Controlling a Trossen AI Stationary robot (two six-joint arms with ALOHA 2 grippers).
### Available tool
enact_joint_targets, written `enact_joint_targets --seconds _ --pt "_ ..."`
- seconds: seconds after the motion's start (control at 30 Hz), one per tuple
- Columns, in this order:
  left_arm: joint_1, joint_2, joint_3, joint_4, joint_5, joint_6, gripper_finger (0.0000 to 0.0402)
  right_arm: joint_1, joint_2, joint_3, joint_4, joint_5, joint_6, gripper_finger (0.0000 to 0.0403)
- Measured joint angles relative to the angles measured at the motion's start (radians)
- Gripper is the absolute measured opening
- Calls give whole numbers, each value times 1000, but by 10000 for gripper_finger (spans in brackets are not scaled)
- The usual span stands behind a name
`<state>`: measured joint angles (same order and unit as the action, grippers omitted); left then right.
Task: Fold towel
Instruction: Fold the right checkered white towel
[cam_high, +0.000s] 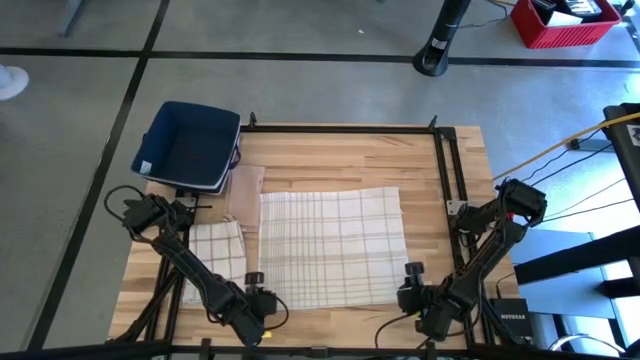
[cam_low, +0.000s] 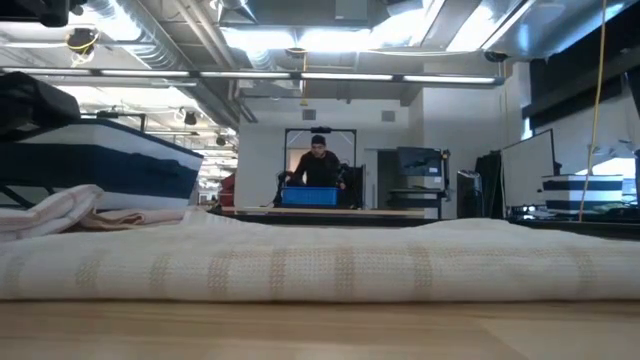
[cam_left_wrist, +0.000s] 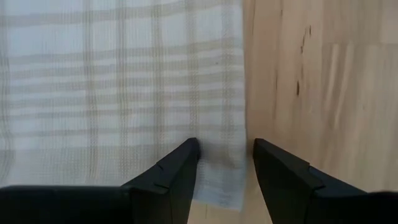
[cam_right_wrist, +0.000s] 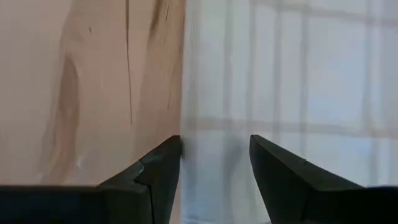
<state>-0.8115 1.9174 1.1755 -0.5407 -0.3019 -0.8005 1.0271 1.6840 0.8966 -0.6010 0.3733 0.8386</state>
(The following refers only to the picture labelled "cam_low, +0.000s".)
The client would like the silver ventilation duct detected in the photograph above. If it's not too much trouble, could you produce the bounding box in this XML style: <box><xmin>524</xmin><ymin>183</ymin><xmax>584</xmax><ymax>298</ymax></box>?
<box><xmin>87</xmin><ymin>0</ymin><xmax>241</xmax><ymax>131</ymax></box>

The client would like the white red-checked towel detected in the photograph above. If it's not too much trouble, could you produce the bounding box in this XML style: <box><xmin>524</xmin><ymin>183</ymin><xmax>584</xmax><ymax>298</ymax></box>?
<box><xmin>0</xmin><ymin>183</ymin><xmax>105</xmax><ymax>242</ymax></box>

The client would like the navy fabric basket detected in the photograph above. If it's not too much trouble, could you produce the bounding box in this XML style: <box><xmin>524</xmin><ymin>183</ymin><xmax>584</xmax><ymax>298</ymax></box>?
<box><xmin>0</xmin><ymin>118</ymin><xmax>205</xmax><ymax>211</ymax></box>

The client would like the silver bin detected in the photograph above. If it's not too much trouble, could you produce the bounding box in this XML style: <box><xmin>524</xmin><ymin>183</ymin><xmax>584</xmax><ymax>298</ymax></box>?
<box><xmin>456</xmin><ymin>169</ymin><xmax>483</xmax><ymax>220</ymax></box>

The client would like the blue plastic bin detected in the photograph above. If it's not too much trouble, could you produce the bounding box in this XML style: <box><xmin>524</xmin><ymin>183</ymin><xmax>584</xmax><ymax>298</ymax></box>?
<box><xmin>280</xmin><ymin>186</ymin><xmax>340</xmax><ymax>209</ymax></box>

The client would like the white cabinet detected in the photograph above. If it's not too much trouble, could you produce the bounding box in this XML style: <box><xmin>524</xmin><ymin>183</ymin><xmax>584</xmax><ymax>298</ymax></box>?
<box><xmin>501</xmin><ymin>128</ymin><xmax>557</xmax><ymax>209</ymax></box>

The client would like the long ceiling light bar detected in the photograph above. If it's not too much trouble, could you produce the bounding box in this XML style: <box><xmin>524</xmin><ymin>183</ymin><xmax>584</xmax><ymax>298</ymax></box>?
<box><xmin>0</xmin><ymin>66</ymin><xmax>505</xmax><ymax>90</ymax></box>

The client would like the black monitor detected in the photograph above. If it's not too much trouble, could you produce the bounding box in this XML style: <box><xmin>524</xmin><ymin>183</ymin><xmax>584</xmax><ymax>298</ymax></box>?
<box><xmin>397</xmin><ymin>146</ymin><xmax>447</xmax><ymax>192</ymax></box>

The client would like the black aluminium table frame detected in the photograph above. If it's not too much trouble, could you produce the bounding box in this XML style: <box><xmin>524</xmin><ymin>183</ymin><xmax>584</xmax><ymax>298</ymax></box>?
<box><xmin>0</xmin><ymin>184</ymin><xmax>56</xmax><ymax>209</ymax></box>

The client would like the person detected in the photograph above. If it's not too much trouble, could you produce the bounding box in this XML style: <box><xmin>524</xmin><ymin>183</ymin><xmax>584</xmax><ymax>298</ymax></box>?
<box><xmin>290</xmin><ymin>133</ymin><xmax>347</xmax><ymax>190</ymax></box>

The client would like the white grey-striped towel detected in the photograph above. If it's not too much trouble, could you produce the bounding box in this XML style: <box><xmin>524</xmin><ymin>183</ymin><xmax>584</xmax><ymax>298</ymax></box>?
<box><xmin>0</xmin><ymin>207</ymin><xmax>640</xmax><ymax>304</ymax></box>

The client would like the black ceiling camera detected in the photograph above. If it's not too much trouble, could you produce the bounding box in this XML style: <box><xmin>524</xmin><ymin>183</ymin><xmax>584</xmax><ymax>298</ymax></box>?
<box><xmin>64</xmin><ymin>27</ymin><xmax>100</xmax><ymax>67</ymax></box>

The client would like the black camera gantry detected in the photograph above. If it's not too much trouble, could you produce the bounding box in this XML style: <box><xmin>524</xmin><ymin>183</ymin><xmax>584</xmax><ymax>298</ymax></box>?
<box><xmin>79</xmin><ymin>108</ymin><xmax>148</xmax><ymax>134</ymax></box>

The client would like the round ceiling fixture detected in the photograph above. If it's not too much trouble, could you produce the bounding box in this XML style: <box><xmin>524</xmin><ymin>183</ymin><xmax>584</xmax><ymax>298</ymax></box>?
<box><xmin>285</xmin><ymin>46</ymin><xmax>309</xmax><ymax>109</ymax></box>

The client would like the dark monitor cart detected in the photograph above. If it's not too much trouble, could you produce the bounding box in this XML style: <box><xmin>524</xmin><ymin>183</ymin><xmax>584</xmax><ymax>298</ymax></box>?
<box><xmin>388</xmin><ymin>188</ymin><xmax>444</xmax><ymax>220</ymax></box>

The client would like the black station frame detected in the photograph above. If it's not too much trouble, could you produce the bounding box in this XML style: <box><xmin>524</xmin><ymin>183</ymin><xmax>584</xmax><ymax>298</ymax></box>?
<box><xmin>283</xmin><ymin>126</ymin><xmax>359</xmax><ymax>169</ymax></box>

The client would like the navy white striped basket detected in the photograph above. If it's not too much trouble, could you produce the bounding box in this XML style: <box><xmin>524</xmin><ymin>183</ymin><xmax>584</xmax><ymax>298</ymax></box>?
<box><xmin>542</xmin><ymin>173</ymin><xmax>625</xmax><ymax>215</ymax></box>

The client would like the black equipment case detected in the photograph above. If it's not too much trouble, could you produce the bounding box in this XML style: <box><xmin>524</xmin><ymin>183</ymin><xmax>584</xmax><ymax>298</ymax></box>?
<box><xmin>342</xmin><ymin>164</ymin><xmax>367</xmax><ymax>210</ymax></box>

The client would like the red box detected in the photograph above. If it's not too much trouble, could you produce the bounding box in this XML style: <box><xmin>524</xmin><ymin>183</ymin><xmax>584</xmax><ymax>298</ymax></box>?
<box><xmin>218</xmin><ymin>172</ymin><xmax>236</xmax><ymax>207</ymax></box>

